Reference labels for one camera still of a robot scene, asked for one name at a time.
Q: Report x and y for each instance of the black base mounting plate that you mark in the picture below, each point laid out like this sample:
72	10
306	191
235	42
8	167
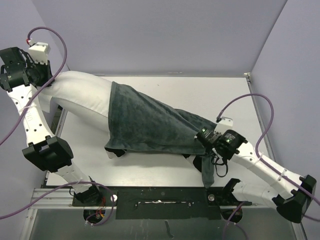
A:
129	209

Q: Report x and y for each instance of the zebra and grey pillowcase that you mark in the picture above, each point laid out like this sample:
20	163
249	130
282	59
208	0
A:
140	123

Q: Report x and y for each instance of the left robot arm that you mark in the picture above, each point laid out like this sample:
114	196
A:
21	75

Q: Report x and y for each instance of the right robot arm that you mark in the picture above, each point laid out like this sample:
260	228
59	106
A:
289	193

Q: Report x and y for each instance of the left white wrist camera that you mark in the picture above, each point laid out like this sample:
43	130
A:
39	53

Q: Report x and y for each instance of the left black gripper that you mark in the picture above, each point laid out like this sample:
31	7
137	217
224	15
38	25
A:
45	69

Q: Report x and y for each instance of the white pillow insert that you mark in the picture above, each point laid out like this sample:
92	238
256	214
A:
85	95

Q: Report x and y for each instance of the aluminium frame rail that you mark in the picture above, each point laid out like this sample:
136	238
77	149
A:
61	198

